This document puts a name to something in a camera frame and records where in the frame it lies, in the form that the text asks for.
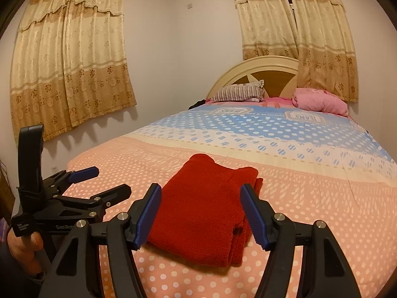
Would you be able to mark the cream bed headboard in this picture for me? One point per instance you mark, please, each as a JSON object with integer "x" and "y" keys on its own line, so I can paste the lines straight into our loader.
{"x": 273, "y": 74}

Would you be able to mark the beige floral curtain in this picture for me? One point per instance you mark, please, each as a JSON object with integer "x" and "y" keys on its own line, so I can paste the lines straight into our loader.
{"x": 40, "y": 77}
{"x": 266, "y": 21}
{"x": 99, "y": 52}
{"x": 325, "y": 46}

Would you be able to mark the red knitted sweater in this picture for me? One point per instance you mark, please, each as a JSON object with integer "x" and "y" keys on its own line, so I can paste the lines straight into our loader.
{"x": 201, "y": 211}

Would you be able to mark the person's left forearm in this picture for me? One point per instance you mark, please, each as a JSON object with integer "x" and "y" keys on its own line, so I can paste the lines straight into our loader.
{"x": 18, "y": 285}

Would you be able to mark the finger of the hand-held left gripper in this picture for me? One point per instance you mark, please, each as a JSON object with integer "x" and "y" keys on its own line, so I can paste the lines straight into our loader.
{"x": 83, "y": 173}
{"x": 114, "y": 192}

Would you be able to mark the person's left hand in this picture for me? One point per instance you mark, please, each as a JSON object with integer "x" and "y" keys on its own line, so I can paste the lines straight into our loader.
{"x": 21, "y": 251}

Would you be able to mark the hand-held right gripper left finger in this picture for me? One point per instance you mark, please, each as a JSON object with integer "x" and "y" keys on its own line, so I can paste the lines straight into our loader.
{"x": 149, "y": 217}

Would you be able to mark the striped pillow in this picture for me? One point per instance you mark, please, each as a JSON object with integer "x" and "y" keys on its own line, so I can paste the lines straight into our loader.
{"x": 238, "y": 93}

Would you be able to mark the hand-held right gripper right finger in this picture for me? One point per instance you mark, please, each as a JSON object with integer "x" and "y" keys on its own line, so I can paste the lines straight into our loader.
{"x": 254, "y": 217}

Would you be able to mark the dark cloth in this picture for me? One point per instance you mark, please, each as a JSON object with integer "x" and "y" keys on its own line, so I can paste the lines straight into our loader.
{"x": 197, "y": 104}

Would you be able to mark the polka dot bed blanket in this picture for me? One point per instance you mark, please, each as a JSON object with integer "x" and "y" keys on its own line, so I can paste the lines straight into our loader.
{"x": 310, "y": 192}

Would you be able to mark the pink pillow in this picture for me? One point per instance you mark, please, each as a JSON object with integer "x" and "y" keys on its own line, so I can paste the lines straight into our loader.
{"x": 319, "y": 102}

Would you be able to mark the wooden cabinet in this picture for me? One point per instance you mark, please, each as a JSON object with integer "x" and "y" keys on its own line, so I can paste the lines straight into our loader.
{"x": 6, "y": 189}

